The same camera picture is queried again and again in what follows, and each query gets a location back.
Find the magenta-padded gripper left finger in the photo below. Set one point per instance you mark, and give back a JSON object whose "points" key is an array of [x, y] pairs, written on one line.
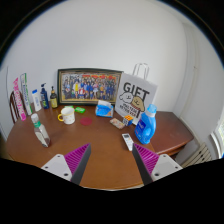
{"points": [[71, 161]]}

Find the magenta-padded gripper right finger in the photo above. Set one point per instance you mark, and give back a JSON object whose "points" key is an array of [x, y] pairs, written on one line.
{"points": [[150, 163]]}

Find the clear drink bottle green label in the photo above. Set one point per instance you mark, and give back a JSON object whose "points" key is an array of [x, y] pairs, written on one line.
{"points": [[41, 132]]}

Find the white remote control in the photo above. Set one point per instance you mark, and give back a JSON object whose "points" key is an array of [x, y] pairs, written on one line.
{"points": [[127, 141]]}

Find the blue detergent bottle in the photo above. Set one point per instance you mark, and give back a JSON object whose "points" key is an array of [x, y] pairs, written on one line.
{"points": [[145, 128]]}

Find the flat round red coaster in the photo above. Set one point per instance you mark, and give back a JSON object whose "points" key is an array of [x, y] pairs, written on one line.
{"points": [[86, 121]]}

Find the white mug yellow rim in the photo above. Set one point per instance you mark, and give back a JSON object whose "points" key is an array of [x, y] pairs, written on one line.
{"points": [[68, 115]]}

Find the colourful puzzle cube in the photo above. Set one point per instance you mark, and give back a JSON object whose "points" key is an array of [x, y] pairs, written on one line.
{"points": [[128, 120]]}

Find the white radiator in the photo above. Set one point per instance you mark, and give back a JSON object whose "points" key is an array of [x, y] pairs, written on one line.
{"points": [[198, 156]]}

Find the small floral pouch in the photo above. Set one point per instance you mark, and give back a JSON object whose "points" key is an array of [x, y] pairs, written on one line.
{"points": [[117, 123]]}

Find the green soap packet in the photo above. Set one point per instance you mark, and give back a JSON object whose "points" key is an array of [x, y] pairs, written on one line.
{"points": [[80, 110], [69, 106]]}

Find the blue tissue pack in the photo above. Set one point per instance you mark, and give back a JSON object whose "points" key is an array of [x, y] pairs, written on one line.
{"points": [[104, 110]]}

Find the brown pump bottle yellow label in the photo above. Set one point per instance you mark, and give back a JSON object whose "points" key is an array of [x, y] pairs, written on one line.
{"points": [[53, 100]]}

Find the dark blue pump bottle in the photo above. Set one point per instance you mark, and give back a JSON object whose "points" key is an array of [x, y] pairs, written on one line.
{"points": [[44, 98]]}

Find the white tube blue cap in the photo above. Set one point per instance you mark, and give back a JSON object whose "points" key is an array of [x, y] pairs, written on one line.
{"points": [[36, 100]]}

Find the white printed paper bag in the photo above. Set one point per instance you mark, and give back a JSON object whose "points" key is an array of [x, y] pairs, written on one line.
{"points": [[136, 91]]}

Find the framed group picture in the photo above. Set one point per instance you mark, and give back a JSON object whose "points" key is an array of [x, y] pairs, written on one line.
{"points": [[88, 86]]}

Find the wooden chair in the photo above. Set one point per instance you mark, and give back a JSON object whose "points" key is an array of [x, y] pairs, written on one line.
{"points": [[14, 106]]}

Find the long pink box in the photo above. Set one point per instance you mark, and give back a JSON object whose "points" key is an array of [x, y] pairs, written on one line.
{"points": [[19, 100]]}

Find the white flat board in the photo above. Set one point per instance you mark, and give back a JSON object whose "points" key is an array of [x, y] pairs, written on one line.
{"points": [[4, 100]]}

